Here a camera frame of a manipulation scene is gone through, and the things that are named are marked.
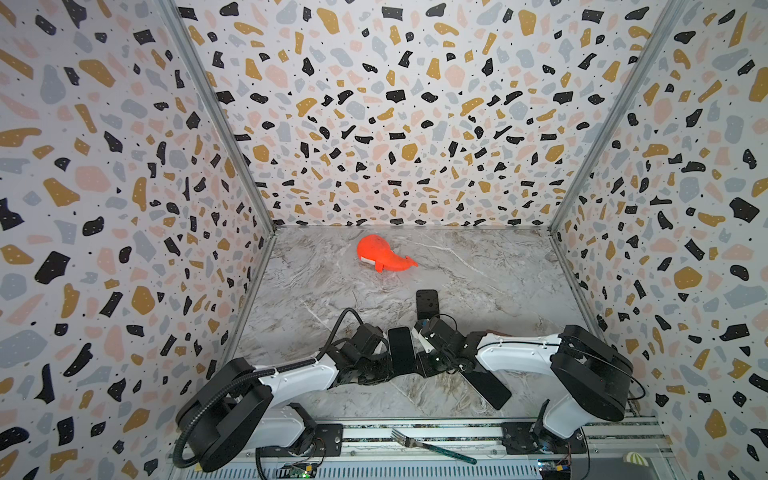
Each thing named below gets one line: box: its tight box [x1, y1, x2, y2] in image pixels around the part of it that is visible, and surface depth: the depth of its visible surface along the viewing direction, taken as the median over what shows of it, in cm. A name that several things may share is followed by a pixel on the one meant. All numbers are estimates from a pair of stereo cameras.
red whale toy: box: [357, 234, 419, 273], surface depth 108 cm
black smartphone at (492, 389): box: [461, 370, 512, 410], surface depth 84 cm
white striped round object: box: [623, 451, 649, 467], surface depth 73 cm
